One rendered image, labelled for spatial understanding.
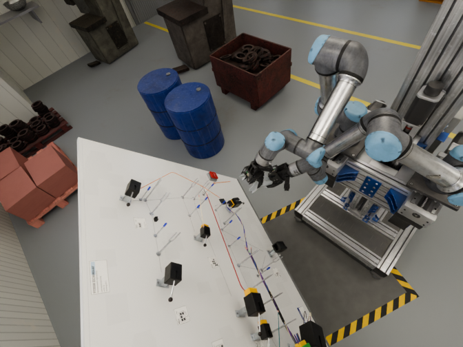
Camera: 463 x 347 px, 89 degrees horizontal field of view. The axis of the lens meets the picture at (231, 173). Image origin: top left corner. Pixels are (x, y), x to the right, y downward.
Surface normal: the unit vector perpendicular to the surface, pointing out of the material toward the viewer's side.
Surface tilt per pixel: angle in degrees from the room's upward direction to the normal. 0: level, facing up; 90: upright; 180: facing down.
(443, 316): 0
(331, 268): 0
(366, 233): 0
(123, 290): 53
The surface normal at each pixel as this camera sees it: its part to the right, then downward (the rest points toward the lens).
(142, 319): 0.62, -0.66
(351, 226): -0.17, -0.55
